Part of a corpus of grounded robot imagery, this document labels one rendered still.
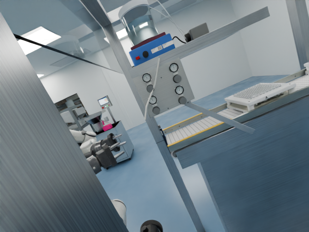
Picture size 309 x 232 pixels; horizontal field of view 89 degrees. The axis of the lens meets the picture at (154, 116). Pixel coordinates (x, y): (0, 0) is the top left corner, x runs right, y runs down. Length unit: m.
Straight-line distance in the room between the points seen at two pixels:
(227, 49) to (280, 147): 5.38
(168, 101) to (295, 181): 0.89
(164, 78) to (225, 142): 0.44
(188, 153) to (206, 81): 5.21
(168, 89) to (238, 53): 5.79
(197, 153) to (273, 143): 0.43
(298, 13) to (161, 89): 1.00
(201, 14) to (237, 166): 5.61
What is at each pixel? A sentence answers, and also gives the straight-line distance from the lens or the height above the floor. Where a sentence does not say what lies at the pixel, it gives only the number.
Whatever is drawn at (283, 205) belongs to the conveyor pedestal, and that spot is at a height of 0.30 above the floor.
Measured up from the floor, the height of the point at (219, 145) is 0.84.
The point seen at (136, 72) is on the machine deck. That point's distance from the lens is 0.69.
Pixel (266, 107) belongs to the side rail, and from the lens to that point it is 0.92.
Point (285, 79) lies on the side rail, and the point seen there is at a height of 0.93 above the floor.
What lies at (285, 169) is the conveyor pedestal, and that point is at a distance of 1.18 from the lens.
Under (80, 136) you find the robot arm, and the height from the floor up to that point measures 1.11.
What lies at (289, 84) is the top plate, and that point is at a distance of 1.01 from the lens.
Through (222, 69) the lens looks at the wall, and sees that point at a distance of 6.15.
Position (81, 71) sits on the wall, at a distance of 6.16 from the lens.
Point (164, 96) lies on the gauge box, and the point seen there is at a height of 1.18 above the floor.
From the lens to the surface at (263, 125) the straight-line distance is 0.94.
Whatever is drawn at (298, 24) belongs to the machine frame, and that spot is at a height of 1.21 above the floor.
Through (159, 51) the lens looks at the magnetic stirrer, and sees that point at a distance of 0.75.
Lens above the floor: 1.27
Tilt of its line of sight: 12 degrees down
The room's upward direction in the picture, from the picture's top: 24 degrees counter-clockwise
